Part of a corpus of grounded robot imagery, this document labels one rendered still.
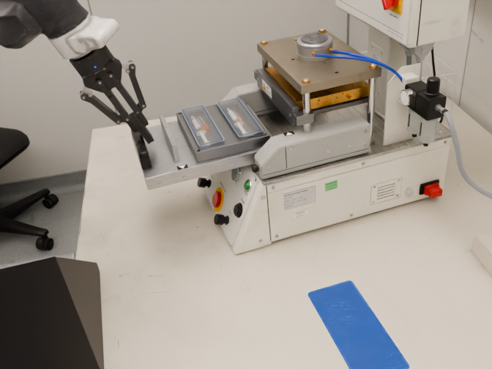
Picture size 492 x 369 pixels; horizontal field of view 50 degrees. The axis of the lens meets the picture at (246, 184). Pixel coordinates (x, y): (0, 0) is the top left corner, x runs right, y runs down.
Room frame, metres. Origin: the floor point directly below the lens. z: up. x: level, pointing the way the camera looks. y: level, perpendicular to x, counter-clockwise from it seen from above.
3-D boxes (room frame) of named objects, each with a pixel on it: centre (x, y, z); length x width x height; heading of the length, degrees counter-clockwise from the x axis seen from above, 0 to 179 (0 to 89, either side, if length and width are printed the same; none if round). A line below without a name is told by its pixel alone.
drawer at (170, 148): (1.05, 0.09, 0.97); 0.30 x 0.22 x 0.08; 105
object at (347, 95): (1.12, -0.18, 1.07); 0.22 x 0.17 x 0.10; 15
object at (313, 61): (1.11, -0.22, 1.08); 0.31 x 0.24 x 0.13; 15
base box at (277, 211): (1.10, -0.18, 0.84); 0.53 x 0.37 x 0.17; 105
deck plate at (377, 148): (1.13, -0.22, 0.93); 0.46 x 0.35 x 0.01; 105
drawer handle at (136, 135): (1.02, 0.22, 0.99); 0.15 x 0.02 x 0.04; 15
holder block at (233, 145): (1.06, 0.04, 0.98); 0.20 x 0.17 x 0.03; 15
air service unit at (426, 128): (0.94, -0.36, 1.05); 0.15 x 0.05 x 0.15; 15
